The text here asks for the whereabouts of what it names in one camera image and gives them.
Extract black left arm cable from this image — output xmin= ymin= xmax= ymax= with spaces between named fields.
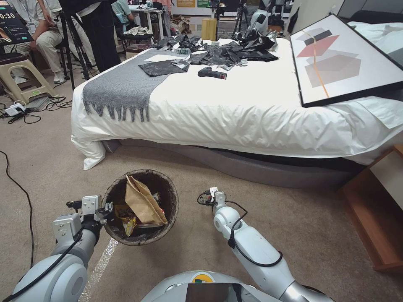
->
xmin=0 ymin=229 xmax=84 ymax=302

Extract black headboard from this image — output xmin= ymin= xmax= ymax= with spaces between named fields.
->
xmin=348 ymin=10 xmax=403 ymax=23

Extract brown wooden nightstand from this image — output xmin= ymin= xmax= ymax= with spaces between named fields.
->
xmin=341 ymin=146 xmax=403 ymax=273

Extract brown paper bag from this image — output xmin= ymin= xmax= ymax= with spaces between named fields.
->
xmin=125 ymin=175 xmax=168 ymax=226

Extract long black floor cable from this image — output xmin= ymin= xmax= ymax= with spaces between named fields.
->
xmin=0 ymin=150 xmax=35 ymax=268

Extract grey bed base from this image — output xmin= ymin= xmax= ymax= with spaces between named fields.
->
xmin=102 ymin=138 xmax=363 ymax=190

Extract black camera tripod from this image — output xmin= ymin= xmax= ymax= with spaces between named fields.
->
xmin=232 ymin=2 xmax=250 ymax=41
xmin=58 ymin=9 xmax=92 ymax=92

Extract white robot front shell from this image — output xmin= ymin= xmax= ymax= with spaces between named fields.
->
xmin=140 ymin=270 xmax=296 ymax=302

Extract seated person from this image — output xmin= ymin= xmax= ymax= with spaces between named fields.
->
xmin=12 ymin=0 xmax=68 ymax=85
xmin=112 ymin=0 xmax=135 ymax=35

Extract standing person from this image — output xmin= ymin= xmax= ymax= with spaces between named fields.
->
xmin=58 ymin=0 xmax=123 ymax=74

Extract shiny black plastic bag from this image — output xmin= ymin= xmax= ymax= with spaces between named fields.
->
xmin=238 ymin=31 xmax=279 ymax=51

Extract black cylindrical device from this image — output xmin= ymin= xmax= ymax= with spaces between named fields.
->
xmin=197 ymin=67 xmax=228 ymax=81

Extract black framed abstract picture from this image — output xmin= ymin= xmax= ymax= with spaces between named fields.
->
xmin=289 ymin=13 xmax=403 ymax=109

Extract tangled black floor cables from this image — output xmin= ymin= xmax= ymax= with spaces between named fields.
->
xmin=0 ymin=96 xmax=73 ymax=125

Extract beige plastic stool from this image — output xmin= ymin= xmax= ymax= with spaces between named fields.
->
xmin=0 ymin=52 xmax=60 ymax=104

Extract flat black plastic bag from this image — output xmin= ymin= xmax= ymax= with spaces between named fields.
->
xmin=138 ymin=60 xmax=191 ymax=77

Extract white table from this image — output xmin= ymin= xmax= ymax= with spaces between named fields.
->
xmin=130 ymin=8 xmax=167 ymax=39

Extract dark round trash bin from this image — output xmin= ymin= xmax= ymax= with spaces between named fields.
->
xmin=103 ymin=169 xmax=180 ymax=247

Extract grey fringed throw blanket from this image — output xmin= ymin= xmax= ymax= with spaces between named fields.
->
xmin=82 ymin=47 xmax=193 ymax=122

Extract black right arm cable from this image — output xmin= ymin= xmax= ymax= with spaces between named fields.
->
xmin=227 ymin=200 xmax=283 ymax=268

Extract clear plastic floor strip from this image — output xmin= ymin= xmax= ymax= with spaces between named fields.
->
xmin=83 ymin=237 xmax=119 ymax=302

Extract dark timer monitor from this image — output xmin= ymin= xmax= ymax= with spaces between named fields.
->
xmin=0 ymin=5 xmax=35 ymax=45

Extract white paper sheet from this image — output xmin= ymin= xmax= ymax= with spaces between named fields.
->
xmin=143 ymin=54 xmax=186 ymax=63

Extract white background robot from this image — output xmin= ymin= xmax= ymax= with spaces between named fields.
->
xmin=244 ymin=9 xmax=272 ymax=40

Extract light wooden box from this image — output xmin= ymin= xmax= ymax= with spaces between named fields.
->
xmin=201 ymin=18 xmax=218 ymax=42

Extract yellow snack wrapper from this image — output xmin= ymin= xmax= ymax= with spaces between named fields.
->
xmin=114 ymin=204 xmax=138 ymax=237

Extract white power strip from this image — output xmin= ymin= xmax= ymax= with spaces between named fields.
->
xmin=5 ymin=100 xmax=26 ymax=116

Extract white bed duvet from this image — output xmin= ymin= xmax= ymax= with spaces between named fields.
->
xmin=71 ymin=37 xmax=403 ymax=172

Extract crumpled black plastic bag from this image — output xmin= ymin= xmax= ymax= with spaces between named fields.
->
xmin=236 ymin=47 xmax=280 ymax=63
xmin=188 ymin=44 xmax=243 ymax=68
xmin=154 ymin=35 xmax=202 ymax=51

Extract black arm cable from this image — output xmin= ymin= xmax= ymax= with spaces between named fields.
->
xmin=0 ymin=229 xmax=84 ymax=302
xmin=227 ymin=200 xmax=283 ymax=268

